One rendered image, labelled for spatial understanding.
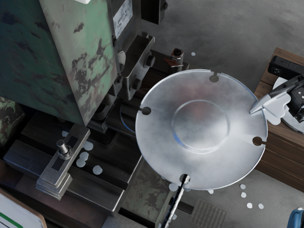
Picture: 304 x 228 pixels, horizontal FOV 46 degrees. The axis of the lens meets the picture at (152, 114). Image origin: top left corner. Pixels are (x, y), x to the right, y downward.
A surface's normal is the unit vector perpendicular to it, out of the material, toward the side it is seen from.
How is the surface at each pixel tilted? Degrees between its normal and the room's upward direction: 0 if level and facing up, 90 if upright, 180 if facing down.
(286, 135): 0
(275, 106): 7
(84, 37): 90
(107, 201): 0
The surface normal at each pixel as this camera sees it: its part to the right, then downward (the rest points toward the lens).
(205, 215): 0.00, -0.47
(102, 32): 0.91, 0.37
